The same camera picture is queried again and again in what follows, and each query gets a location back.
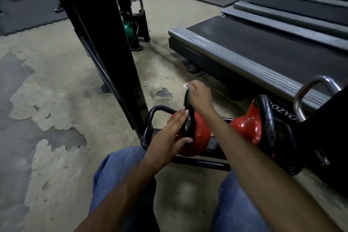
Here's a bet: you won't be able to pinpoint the person's left hand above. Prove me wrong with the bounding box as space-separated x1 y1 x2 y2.
144 106 194 176

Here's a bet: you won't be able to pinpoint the person's right hand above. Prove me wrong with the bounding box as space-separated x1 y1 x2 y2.
188 80 216 117

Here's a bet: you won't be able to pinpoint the red kettlebell black handle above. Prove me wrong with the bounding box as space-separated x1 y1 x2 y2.
171 88 212 158
230 94 278 159

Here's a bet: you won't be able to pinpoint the person's left forearm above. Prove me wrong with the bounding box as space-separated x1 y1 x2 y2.
73 158 158 232

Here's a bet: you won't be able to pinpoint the person's right forearm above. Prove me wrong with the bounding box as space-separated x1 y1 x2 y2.
207 109 341 232

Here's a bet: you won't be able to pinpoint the blue jeans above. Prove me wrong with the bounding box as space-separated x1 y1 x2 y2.
88 146 274 232

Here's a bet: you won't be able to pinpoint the grey black treadmill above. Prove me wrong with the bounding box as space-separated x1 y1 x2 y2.
168 13 348 117
221 0 348 40

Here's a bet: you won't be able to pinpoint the black kettlebell stand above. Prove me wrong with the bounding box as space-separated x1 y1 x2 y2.
116 0 151 52

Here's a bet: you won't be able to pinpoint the green kettlebell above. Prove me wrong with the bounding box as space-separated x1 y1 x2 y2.
122 20 135 39

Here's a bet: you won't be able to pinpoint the black tube shelf frame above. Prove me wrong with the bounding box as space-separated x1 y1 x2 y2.
140 105 272 172

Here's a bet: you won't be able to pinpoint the black metal rack frame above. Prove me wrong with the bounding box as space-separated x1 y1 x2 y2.
41 0 348 142

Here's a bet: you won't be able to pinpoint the chrome metal handle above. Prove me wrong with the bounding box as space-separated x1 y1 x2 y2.
293 75 342 123
128 0 144 17

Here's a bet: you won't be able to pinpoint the black machine frame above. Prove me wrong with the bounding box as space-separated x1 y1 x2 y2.
298 85 348 191

